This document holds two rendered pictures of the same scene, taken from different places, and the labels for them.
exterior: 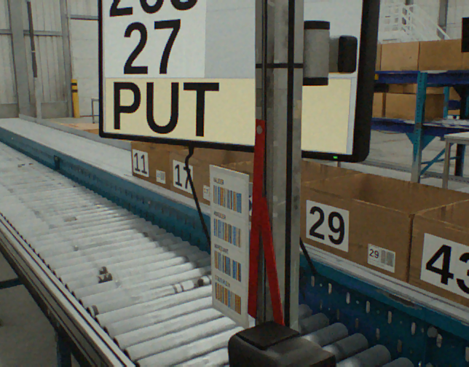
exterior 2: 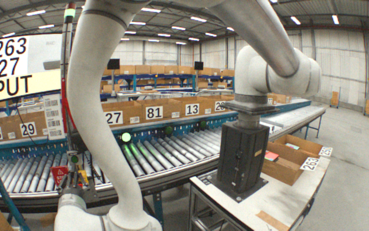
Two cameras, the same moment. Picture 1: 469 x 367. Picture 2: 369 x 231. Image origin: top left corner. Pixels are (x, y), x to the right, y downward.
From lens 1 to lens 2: 0.52 m
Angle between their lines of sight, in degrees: 84
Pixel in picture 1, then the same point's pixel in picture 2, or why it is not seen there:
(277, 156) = not seen: hidden behind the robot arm
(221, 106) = (33, 81)
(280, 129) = not seen: hidden behind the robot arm
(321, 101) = not seen: hidden behind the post
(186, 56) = (21, 68)
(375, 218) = (42, 120)
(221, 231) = (49, 114)
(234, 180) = (54, 96)
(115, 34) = not seen: outside the picture
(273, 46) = (67, 59)
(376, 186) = (30, 116)
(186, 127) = (22, 90)
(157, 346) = (12, 186)
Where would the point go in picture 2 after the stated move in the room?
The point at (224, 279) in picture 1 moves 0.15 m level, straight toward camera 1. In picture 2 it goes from (53, 128) to (77, 130)
